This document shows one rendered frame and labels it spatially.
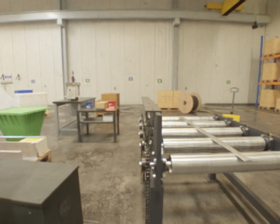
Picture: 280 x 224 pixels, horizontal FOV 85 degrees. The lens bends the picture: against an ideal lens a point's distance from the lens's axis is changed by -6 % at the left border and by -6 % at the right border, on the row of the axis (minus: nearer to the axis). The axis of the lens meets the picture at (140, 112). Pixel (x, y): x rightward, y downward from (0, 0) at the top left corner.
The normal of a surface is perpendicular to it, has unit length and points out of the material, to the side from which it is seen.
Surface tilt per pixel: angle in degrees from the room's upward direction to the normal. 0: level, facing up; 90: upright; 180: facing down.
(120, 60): 90
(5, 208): 90
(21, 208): 90
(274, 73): 90
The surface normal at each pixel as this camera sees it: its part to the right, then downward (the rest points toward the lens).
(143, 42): 0.01, 0.16
